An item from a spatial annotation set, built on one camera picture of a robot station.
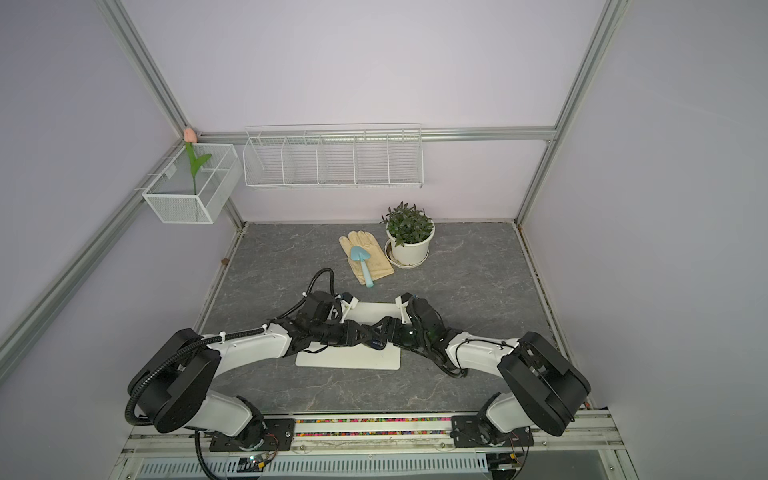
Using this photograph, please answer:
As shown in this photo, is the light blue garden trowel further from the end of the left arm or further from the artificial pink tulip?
the artificial pink tulip

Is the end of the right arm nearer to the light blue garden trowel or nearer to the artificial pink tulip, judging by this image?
the light blue garden trowel

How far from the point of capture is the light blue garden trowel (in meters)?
1.04

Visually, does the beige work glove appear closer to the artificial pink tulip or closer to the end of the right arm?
the end of the right arm

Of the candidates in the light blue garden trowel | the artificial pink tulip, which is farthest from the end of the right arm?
the artificial pink tulip

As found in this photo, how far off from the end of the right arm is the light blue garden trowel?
26cm


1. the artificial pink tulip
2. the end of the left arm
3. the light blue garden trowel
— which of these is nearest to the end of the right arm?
the end of the left arm

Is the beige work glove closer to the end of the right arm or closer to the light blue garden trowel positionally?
the light blue garden trowel

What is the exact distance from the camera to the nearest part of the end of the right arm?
29.6 inches

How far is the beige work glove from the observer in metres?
1.07

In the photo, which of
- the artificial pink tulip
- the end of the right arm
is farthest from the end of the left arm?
the artificial pink tulip

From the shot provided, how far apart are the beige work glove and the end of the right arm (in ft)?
0.93

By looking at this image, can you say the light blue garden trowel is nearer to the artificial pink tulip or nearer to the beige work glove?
the beige work glove

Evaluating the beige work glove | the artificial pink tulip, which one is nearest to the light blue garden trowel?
the beige work glove
